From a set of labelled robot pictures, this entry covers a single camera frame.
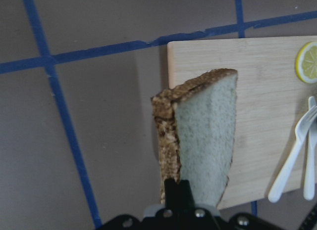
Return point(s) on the white plastic spoon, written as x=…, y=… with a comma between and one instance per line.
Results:
x=309, y=180

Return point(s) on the brown crust bread slice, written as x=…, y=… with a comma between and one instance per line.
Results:
x=195, y=123

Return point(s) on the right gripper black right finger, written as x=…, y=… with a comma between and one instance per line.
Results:
x=186, y=199

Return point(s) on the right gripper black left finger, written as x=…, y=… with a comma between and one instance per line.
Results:
x=173, y=194

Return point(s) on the bamboo cutting board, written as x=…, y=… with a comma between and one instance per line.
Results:
x=270, y=101

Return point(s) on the white plastic fork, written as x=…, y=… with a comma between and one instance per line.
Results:
x=301, y=131

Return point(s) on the yellow lemon half slice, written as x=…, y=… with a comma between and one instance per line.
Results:
x=306, y=63

